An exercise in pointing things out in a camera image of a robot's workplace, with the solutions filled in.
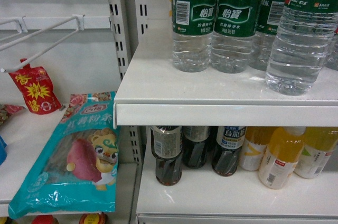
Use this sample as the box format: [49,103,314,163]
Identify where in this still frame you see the clear water bottle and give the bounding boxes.
[266,0,337,96]

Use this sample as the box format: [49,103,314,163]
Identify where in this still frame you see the white shelf upright slotted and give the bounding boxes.
[108,0,144,166]

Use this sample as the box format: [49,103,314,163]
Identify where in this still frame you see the dark oolong tea bottle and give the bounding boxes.
[150,126,182,186]
[183,126,210,169]
[211,126,247,176]

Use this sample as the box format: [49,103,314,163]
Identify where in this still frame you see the yellow white drink bottle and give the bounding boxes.
[294,127,337,179]
[258,127,306,189]
[239,126,277,171]

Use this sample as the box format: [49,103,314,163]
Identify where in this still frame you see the teal sweet potato noodle bag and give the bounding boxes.
[8,91,120,219]

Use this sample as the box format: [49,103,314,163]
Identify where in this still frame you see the red sauce pouch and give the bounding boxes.
[9,64,62,115]

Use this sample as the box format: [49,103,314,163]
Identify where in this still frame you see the white wire hook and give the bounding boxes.
[1,14,85,73]

